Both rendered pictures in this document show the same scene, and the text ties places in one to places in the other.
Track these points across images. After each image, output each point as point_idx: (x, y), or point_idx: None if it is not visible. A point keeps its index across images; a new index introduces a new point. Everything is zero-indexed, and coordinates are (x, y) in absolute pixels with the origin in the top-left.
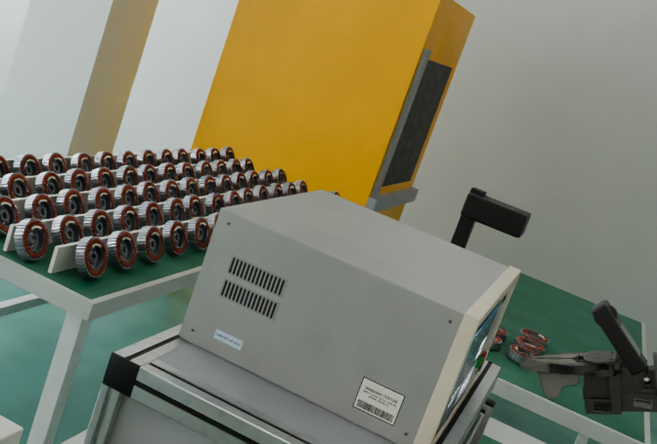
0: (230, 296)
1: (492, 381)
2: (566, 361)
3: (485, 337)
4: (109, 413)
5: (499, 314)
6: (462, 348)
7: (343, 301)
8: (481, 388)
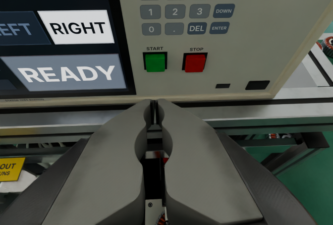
0: None
1: (279, 116)
2: (96, 182)
3: (88, 10)
4: None
5: None
6: None
7: None
8: (226, 111)
